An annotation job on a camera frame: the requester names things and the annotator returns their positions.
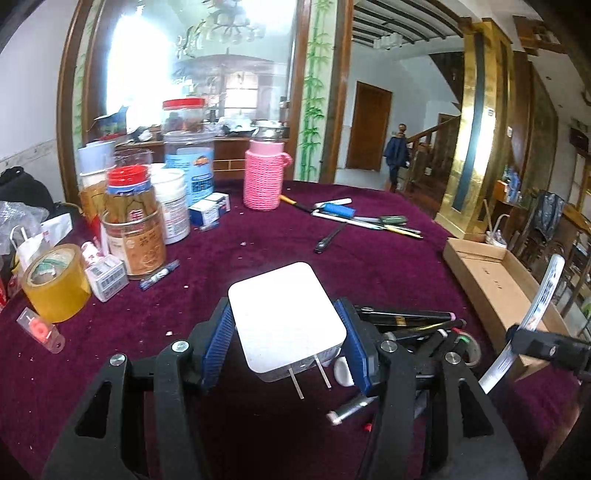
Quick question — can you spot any brown jar red lid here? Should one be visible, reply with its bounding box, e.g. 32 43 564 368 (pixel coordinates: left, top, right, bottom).
100 164 166 278

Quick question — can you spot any white power adapter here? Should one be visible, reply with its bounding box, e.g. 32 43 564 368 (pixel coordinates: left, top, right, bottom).
228 262 346 397

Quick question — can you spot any person in dark jacket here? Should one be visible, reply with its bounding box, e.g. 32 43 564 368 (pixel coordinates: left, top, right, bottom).
384 123 410 193

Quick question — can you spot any small white barcode box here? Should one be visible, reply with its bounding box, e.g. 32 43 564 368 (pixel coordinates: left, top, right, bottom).
85 255 129 303

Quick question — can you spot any white medicine bottle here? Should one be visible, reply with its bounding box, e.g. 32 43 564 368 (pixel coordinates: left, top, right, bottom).
148 163 190 245

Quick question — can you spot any pink knitted bottle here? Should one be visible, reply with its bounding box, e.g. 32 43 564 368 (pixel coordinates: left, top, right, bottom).
243 121 293 211

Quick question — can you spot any small blue white box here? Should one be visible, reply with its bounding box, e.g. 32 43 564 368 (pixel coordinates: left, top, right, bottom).
188 192 230 229

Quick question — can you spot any yellow tape roll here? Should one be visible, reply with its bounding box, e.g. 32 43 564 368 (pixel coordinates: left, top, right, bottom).
21 244 91 324

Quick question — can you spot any blue label plastic jar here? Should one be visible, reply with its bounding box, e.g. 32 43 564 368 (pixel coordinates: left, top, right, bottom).
163 131 214 207

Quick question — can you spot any clear jar red lid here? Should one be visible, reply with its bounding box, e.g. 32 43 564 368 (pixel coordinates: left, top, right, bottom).
161 97 206 134

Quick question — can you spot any dark blue marker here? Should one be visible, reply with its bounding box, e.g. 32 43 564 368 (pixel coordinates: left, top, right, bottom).
139 259 180 291

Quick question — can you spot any black pen gold band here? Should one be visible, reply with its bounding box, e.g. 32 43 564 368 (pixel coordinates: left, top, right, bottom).
355 305 457 328

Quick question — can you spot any blue lighter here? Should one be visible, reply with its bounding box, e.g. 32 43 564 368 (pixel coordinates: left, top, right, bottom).
322 203 356 219

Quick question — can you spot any black marker green end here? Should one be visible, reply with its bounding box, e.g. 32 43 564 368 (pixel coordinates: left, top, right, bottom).
392 326 472 353

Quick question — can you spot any white stick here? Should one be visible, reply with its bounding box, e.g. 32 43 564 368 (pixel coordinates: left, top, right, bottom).
315 197 353 209

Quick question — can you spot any clear pouch pink item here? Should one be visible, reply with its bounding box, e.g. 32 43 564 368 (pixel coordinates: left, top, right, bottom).
17 308 65 354

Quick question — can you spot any cardboard box tray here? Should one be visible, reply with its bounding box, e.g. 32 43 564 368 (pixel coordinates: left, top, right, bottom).
443 238 568 379

